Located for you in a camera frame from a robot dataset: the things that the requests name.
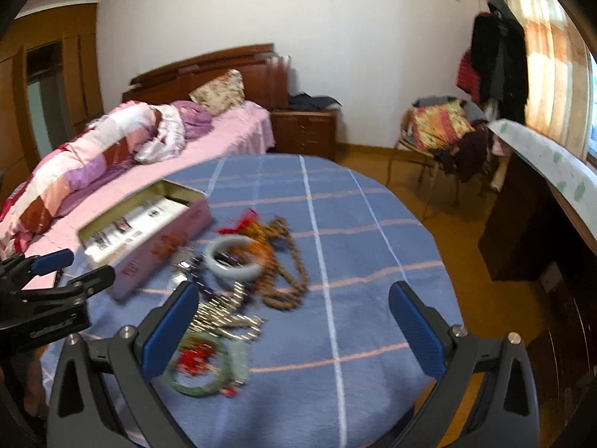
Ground red knot orange tassel charm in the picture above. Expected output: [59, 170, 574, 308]
[216, 208, 274, 264]

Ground green jade pendant red knot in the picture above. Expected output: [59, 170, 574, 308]
[164, 332, 250, 398]

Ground wooden headboard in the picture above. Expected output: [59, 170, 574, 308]
[121, 43, 290, 110]

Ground dark wooden desk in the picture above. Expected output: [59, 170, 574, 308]
[479, 154, 596, 447]

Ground pale jade bangle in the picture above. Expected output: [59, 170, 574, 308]
[202, 235, 267, 283]

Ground purple garment on bed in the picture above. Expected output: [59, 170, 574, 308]
[171, 100, 213, 141]

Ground dark clothes on nightstand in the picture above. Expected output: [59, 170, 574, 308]
[288, 93, 342, 111]

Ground colourful floral cushion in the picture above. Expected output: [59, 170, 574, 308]
[411, 100, 475, 151]

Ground wooden wardrobe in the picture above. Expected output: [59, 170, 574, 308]
[1, 3, 103, 199]

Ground blue plaid tablecloth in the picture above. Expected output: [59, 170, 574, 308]
[40, 153, 464, 448]

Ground pink tin jewelry box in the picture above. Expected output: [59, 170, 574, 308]
[77, 180, 213, 301]

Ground pink patchwork quilt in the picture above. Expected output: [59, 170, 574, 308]
[1, 101, 186, 260]

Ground rattan chair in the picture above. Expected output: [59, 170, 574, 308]
[385, 96, 490, 196]

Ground bed with pink sheet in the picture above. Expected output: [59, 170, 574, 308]
[0, 100, 276, 290]

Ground brown wooden bead necklace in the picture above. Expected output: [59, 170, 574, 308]
[247, 216, 310, 312]

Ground dark purple bead bracelet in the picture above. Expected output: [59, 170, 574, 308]
[186, 251, 221, 299]

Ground floral pillow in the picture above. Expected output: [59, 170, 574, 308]
[189, 69, 246, 116]

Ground silver bead necklace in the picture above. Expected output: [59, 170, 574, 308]
[190, 281, 265, 342]

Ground wooden nightstand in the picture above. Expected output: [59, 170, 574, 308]
[270, 109, 338, 161]

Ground orange patterned curtain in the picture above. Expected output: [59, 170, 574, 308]
[505, 0, 592, 160]

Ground hanging dark coats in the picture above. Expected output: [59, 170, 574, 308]
[456, 0, 529, 124]

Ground white green patterned desk cover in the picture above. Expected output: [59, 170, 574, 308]
[489, 119, 597, 238]

